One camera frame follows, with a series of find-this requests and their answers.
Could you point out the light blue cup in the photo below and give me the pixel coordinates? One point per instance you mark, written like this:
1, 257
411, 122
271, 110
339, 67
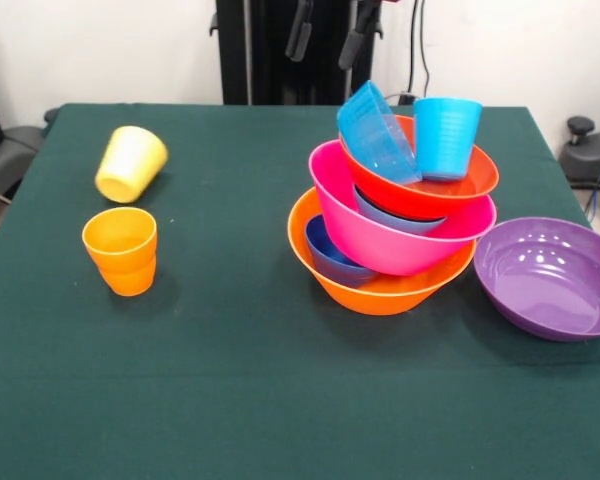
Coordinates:
447, 140

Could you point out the purple bowl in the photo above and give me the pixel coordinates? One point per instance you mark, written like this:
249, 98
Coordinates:
550, 285

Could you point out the red bowl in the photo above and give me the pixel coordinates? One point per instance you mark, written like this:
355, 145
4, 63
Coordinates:
460, 200

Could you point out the light blue ribbed bowl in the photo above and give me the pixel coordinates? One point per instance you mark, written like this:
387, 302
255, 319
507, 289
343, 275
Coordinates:
400, 222

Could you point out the large orange bowl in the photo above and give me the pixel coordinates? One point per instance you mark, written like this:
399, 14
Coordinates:
380, 302

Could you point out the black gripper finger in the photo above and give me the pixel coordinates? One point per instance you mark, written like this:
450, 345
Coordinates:
354, 47
299, 40

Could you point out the small dark blue bowl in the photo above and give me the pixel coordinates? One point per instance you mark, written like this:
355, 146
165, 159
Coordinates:
330, 265

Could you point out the orange cup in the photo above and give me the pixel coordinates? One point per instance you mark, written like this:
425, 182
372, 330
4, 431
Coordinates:
122, 260

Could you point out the yellow cup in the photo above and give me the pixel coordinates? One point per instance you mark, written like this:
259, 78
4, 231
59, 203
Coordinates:
130, 162

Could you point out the large pink bowl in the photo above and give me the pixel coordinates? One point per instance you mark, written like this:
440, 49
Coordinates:
380, 250

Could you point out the dark green tablecloth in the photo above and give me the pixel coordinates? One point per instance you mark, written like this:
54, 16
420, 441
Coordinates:
180, 375

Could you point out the black office chair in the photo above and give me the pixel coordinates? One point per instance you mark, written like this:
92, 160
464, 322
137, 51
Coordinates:
10, 150

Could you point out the light blue shallow bowl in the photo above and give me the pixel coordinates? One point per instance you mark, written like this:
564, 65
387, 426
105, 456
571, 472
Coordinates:
375, 135

